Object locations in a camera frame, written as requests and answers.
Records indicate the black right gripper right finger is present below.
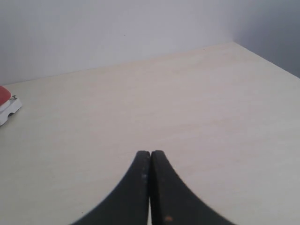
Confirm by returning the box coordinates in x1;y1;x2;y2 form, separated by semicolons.
150;150;232;225

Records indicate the red dome push button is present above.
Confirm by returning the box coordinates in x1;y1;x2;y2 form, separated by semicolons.
0;85;23;127

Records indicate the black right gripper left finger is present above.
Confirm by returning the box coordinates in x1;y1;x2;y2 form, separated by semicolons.
74;150;150;225

